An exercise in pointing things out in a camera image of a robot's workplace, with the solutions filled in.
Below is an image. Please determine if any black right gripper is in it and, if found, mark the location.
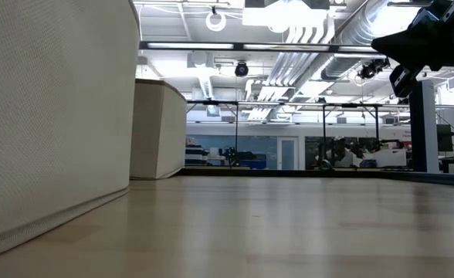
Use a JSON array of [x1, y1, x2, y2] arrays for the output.
[[371, 23, 454, 98]]

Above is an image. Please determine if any black ceiling-hung device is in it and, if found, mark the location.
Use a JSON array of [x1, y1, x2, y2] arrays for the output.
[[357, 56, 391, 81]]

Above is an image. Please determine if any glass door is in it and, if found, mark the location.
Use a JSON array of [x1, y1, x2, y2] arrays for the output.
[[276, 136, 300, 171]]

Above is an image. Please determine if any black overhead beam with lights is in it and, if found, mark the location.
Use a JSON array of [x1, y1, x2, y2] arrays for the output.
[[138, 40, 381, 55]]

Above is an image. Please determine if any round white pendant lamp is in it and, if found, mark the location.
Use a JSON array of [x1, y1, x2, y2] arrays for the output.
[[205, 5, 228, 33]]

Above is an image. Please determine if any beige fabric storage bin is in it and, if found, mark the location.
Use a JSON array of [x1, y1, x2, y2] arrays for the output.
[[0, 0, 141, 263], [129, 78, 188, 181]]

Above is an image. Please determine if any black ceiling rail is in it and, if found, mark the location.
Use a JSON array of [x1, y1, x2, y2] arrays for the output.
[[387, 0, 421, 8]]

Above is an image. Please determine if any silver ventilation duct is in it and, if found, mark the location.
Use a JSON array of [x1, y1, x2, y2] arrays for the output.
[[321, 0, 421, 80]]

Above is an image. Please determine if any black aluminium table frame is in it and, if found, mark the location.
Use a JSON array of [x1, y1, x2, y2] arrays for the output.
[[176, 165, 454, 188]]

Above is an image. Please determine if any black overhead camera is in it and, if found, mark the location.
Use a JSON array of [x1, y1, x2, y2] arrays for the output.
[[234, 60, 250, 78]]

